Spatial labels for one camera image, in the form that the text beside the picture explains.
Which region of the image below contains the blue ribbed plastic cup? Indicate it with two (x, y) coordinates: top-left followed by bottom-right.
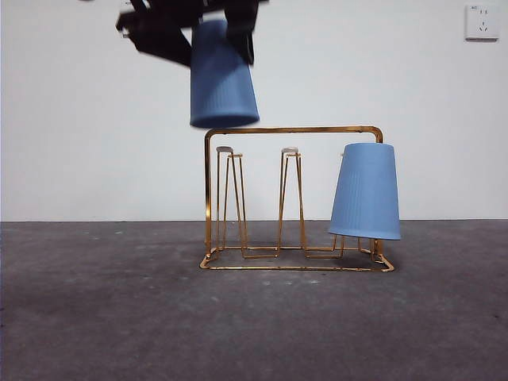
(189, 19), (261, 129)
(327, 142), (402, 241)

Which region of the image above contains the gold wire cup rack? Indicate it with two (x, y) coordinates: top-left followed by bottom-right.
(199, 125), (396, 274)

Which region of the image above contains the white wall socket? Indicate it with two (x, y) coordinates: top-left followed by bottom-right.
(464, 3), (500, 41)

